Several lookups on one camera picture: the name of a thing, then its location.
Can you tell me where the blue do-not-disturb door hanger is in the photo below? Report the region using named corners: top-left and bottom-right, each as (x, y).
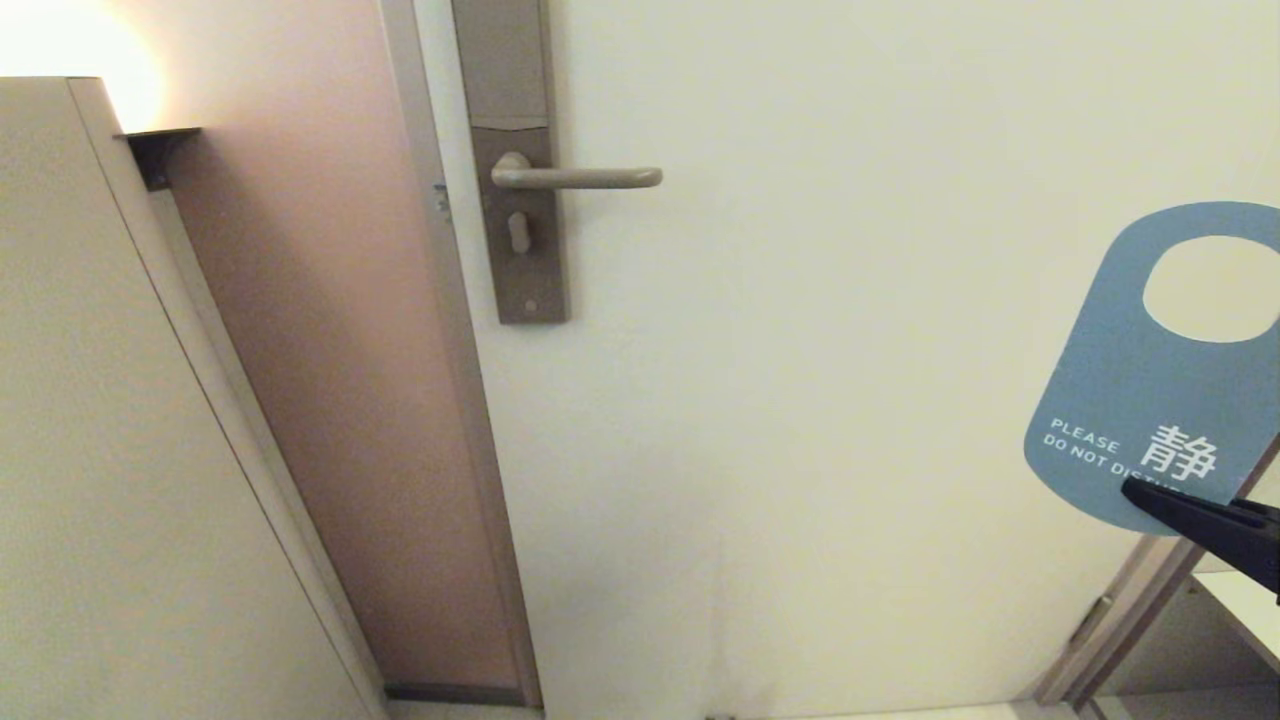
top-left (1023, 202), bottom-right (1280, 536)

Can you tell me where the cream door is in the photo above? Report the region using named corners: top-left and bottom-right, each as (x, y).
top-left (412, 0), bottom-right (1280, 716)

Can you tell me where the brown door lock plate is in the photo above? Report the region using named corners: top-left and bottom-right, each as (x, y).
top-left (452, 0), bottom-right (571, 325)

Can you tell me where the pale wardrobe shelf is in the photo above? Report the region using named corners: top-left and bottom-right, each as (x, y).
top-left (1190, 570), bottom-right (1280, 676)

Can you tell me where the beige cabinet panel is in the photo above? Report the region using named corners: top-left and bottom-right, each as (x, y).
top-left (0, 78), bottom-right (391, 720)

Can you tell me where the beige metal door handle lever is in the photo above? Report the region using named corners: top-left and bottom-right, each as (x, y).
top-left (490, 152), bottom-right (664, 192)

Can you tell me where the dark wall lamp bracket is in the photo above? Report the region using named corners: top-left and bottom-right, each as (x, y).
top-left (115, 128), bottom-right (203, 192)

